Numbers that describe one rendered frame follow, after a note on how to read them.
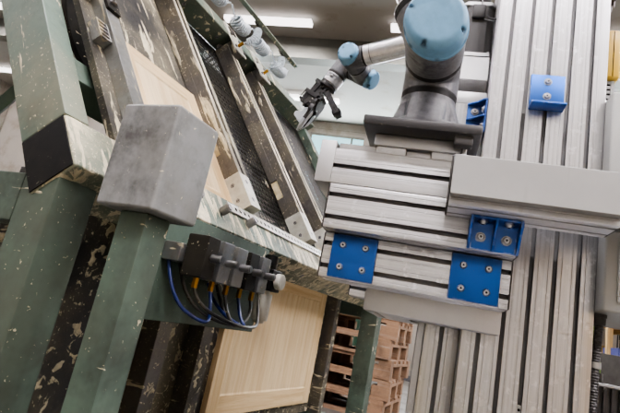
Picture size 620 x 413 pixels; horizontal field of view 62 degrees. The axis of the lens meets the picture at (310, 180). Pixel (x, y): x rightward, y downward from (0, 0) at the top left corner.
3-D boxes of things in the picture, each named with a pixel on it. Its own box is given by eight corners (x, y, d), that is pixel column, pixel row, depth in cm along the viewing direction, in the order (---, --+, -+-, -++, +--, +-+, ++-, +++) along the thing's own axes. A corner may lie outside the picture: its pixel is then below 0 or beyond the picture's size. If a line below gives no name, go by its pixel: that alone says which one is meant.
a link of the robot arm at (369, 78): (362, 80, 184) (339, 69, 189) (372, 95, 193) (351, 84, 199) (375, 63, 184) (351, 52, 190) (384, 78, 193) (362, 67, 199)
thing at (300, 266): (27, 195, 90) (74, 164, 88) (19, 142, 96) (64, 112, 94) (373, 311, 282) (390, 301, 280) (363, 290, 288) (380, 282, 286)
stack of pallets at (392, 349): (404, 412, 463) (418, 312, 486) (386, 424, 385) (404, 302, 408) (277, 380, 510) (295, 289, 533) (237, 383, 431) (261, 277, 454)
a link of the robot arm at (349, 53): (482, 31, 157) (335, 67, 177) (487, 51, 167) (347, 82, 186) (479, 1, 161) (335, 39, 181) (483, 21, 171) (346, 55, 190)
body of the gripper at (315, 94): (301, 107, 201) (320, 84, 202) (318, 118, 198) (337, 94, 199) (296, 99, 194) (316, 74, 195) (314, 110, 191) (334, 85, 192)
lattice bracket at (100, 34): (91, 41, 131) (101, 34, 131) (87, 22, 135) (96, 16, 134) (103, 49, 135) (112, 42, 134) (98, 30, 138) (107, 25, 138)
